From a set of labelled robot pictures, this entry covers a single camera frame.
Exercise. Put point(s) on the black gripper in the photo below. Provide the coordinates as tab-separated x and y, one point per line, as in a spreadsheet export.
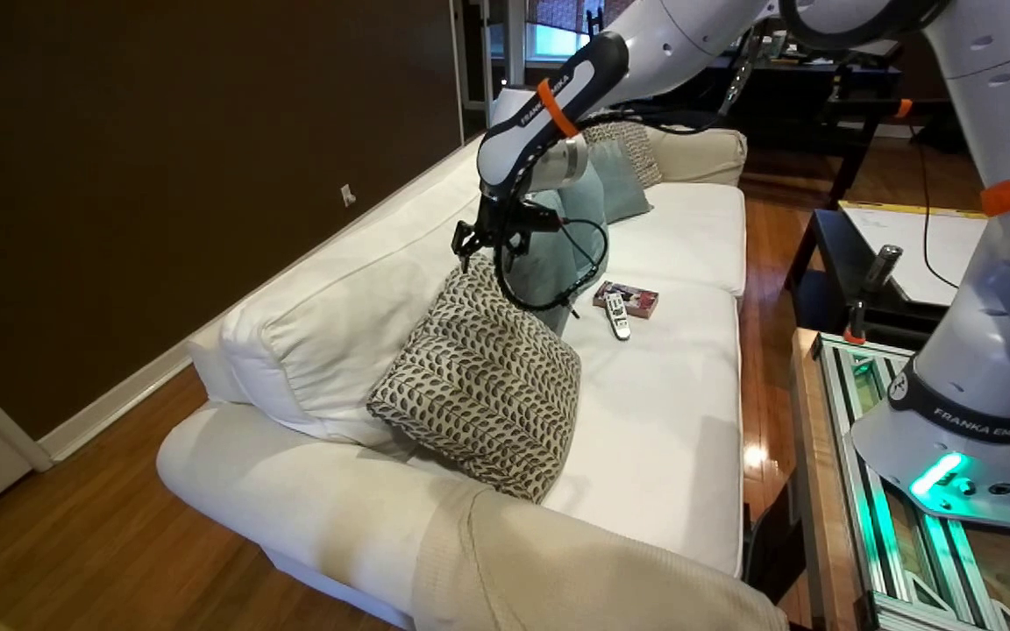
523	219

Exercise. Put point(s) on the beige black leaf-pattern pillow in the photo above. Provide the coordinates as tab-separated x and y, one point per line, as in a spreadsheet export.
481	388

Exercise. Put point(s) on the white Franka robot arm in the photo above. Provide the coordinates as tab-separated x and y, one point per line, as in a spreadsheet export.
996	329

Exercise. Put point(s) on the white couch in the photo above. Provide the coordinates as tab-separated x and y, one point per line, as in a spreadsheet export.
648	444

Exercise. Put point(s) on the white remote control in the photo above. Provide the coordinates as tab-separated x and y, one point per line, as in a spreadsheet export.
620	316

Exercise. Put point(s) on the DVD case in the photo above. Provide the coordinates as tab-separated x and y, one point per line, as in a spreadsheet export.
640	303

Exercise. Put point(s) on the black desk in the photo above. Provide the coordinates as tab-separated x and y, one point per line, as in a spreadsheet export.
788	92

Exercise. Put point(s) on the black low table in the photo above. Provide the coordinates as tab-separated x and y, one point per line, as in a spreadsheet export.
832	257

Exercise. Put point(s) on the wooden table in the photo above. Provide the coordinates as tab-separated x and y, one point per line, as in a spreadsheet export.
813	493

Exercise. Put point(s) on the white floor mat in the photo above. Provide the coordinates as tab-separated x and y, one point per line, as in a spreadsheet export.
902	241

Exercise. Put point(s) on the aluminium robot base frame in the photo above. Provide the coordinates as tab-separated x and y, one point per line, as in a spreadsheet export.
879	467

